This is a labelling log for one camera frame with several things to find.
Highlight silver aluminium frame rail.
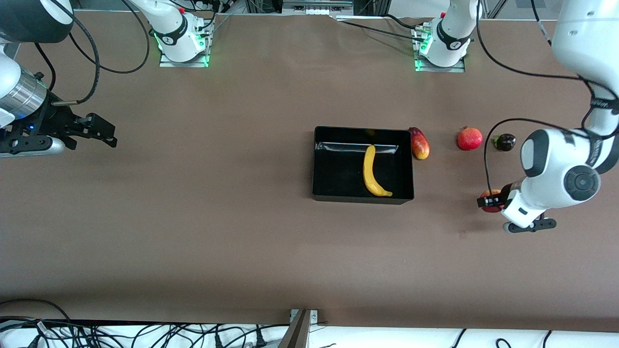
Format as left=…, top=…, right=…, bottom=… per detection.
left=282, top=0, right=354, bottom=16

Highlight thick black cable metal plug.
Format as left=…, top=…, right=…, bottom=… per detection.
left=51, top=10, right=101, bottom=106

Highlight red yellow mango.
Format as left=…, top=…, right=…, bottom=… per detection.
left=409, top=127, right=430, bottom=160

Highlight yellow banana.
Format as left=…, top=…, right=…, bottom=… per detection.
left=363, top=144, right=393, bottom=197

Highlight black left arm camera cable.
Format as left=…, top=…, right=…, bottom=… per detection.
left=475, top=0, right=619, bottom=196

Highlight thin black looping cable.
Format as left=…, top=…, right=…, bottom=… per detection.
left=68, top=0, right=151, bottom=75

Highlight dark purple mangosteen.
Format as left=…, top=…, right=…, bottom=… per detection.
left=492, top=133, right=517, bottom=152

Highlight grey metal beam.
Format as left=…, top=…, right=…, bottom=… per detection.
left=277, top=309, right=311, bottom=348

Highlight silver metal bracket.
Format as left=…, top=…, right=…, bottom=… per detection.
left=289, top=308, right=320, bottom=324

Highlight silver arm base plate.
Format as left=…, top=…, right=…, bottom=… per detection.
left=159, top=22, right=210, bottom=68
left=413, top=24, right=466, bottom=73

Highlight red pomegranate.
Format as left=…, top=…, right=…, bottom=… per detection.
left=457, top=126, right=484, bottom=151

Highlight tangled black cables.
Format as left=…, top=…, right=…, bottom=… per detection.
left=0, top=317, right=291, bottom=348

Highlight black rectangular plastic box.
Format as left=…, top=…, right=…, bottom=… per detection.
left=312, top=126, right=415, bottom=205

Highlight red apple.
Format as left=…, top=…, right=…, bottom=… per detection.
left=479, top=189, right=504, bottom=214

